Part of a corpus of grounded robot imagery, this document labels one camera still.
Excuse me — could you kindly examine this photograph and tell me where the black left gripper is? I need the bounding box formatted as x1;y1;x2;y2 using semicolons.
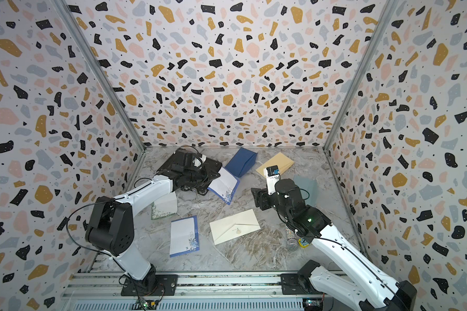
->
183;163;221;187

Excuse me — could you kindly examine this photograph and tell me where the yellow kraft envelope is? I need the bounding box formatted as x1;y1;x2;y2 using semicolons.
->
256;152;294;176

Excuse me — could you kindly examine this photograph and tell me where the white letter paper green border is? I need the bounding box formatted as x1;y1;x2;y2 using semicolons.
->
150;192;178;220

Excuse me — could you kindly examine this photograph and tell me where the cream envelope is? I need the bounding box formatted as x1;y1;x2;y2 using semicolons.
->
210;209;261;245

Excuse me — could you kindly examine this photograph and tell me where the white letter paper blue border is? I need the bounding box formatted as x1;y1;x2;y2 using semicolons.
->
169;216;200;257

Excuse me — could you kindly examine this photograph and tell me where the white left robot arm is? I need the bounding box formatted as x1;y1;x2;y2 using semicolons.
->
85;148;223;295

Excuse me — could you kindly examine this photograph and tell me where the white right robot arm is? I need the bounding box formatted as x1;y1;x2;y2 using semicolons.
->
251;179;417;310

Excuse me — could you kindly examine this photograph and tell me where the black hard case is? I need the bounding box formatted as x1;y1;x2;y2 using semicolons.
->
156;146;223;196

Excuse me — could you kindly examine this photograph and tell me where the glitter filled clear tube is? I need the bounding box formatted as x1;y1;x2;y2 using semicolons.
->
285;228;299;252

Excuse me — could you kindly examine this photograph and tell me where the yellow round tape measure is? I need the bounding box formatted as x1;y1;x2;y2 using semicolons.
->
298;238;311;248

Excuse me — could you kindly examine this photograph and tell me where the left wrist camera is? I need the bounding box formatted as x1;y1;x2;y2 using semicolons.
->
193;155;207;168

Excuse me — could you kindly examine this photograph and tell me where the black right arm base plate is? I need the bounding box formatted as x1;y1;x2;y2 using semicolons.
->
280;273;324;295

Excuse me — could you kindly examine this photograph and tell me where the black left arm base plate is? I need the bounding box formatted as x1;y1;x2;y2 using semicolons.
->
121;273;178;297

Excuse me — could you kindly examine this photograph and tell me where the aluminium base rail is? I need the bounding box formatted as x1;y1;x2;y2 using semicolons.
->
60;271;349;310

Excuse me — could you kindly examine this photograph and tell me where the aluminium left corner post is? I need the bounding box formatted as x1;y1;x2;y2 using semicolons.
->
51;1;146;152

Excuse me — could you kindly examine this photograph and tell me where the aluminium corner post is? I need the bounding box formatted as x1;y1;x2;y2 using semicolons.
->
51;1;146;152
323;0;398;152

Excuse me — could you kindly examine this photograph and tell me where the aluminium right corner post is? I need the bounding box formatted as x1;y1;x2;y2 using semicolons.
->
323;0;398;152

